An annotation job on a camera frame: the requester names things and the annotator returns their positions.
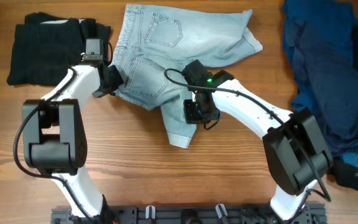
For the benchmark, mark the light blue denim shorts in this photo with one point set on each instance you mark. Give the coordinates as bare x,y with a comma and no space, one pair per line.
155,38

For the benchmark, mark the folded black garment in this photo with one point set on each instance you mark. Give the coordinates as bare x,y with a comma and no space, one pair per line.
45,46

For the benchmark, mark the dark blue garment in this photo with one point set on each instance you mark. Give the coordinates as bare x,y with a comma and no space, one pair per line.
321,42

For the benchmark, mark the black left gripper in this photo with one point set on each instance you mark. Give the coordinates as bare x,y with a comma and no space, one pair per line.
117,80

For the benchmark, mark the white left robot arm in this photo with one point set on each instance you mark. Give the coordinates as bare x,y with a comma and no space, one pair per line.
51,141

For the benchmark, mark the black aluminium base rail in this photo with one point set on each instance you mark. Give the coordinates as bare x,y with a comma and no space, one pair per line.
246,214

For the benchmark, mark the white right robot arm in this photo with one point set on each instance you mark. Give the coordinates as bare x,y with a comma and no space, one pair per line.
296,151

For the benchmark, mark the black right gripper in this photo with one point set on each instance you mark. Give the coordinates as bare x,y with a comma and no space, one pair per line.
215,114

